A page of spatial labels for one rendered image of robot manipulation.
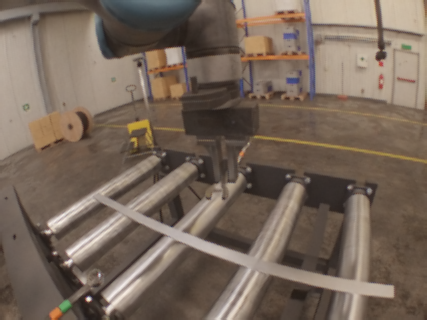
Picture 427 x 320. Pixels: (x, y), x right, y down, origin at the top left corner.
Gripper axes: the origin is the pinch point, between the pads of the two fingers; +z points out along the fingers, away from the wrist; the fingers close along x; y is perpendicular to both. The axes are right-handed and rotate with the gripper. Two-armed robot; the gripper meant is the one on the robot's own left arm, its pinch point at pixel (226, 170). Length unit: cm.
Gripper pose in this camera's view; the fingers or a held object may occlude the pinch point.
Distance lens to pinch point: 41.8
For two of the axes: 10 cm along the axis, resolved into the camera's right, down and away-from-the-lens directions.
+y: 3.6, -4.5, 8.2
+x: -9.3, -0.6, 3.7
